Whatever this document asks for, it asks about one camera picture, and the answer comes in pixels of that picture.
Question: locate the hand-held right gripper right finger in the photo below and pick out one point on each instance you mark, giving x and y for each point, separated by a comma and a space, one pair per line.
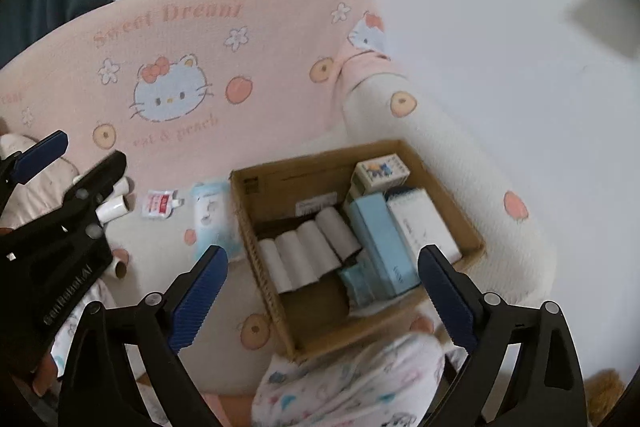
447, 297

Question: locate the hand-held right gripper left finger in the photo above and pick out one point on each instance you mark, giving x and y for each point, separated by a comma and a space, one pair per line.
197, 297

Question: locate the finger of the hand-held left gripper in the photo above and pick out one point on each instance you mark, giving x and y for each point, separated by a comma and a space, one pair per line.
40, 157
97, 184

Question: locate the white printed box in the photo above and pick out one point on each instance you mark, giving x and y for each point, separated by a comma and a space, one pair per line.
425, 227

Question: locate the white paper roll tube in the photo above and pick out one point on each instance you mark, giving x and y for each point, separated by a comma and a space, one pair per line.
272, 264
120, 264
337, 229
112, 209
120, 187
297, 257
320, 247

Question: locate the light blue glasses case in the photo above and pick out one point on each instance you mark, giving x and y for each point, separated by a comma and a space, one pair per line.
380, 242

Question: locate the cardboard box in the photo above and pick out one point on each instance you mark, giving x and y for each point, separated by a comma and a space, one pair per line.
310, 312

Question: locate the person's left hand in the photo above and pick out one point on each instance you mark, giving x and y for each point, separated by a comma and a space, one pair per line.
45, 377

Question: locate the red and white sachet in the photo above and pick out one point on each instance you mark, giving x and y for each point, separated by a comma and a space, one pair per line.
160, 204

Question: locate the light blue tissue packet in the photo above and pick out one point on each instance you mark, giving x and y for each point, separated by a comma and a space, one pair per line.
212, 217

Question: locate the teal small packet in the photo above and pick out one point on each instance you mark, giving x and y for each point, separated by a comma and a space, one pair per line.
357, 282

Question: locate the person's printed pajamas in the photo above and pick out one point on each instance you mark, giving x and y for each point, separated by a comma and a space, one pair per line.
350, 382

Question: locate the white carton with panda print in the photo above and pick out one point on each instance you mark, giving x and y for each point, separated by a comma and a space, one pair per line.
380, 172

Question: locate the pink cat print blanket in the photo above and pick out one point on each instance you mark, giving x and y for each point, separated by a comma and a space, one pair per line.
200, 42

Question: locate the brown plush toy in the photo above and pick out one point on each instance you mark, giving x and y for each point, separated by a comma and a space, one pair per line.
605, 392

